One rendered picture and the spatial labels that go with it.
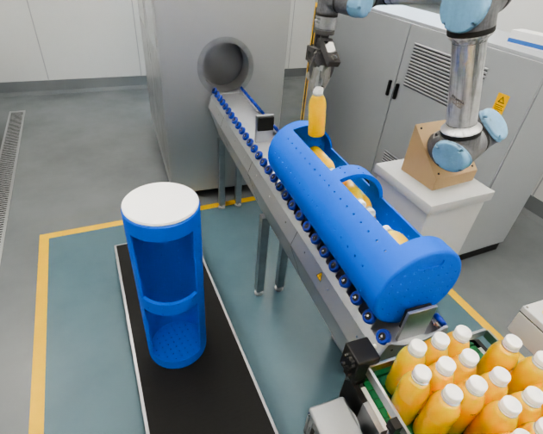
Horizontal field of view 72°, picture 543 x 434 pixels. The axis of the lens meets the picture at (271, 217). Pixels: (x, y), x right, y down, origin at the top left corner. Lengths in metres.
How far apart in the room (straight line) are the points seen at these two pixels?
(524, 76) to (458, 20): 1.50
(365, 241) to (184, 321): 1.30
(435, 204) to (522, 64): 1.37
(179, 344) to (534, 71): 2.37
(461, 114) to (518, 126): 1.39
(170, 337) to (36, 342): 0.76
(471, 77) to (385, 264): 0.56
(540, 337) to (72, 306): 2.28
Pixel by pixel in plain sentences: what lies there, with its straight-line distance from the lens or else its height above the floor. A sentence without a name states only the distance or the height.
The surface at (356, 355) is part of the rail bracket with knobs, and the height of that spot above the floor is 1.00.
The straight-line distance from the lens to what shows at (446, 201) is 1.47.
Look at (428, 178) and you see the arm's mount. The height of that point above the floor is 1.18.
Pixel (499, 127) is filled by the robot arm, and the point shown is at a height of 1.42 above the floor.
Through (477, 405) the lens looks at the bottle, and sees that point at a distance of 1.05.
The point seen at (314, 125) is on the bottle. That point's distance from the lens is 1.55.
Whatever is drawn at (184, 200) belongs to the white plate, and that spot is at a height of 1.04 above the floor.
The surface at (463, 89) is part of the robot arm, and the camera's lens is 1.23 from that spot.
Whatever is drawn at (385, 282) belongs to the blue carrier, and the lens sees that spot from 1.04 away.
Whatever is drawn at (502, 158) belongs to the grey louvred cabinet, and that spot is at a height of 0.88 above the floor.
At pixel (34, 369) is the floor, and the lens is 2.39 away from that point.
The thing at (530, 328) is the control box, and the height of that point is 1.06.
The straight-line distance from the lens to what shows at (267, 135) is 2.14.
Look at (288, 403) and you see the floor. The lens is 2.09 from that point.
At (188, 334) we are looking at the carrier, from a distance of 2.10.
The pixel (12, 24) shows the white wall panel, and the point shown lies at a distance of 5.78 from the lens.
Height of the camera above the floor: 1.85
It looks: 37 degrees down
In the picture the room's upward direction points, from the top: 5 degrees clockwise
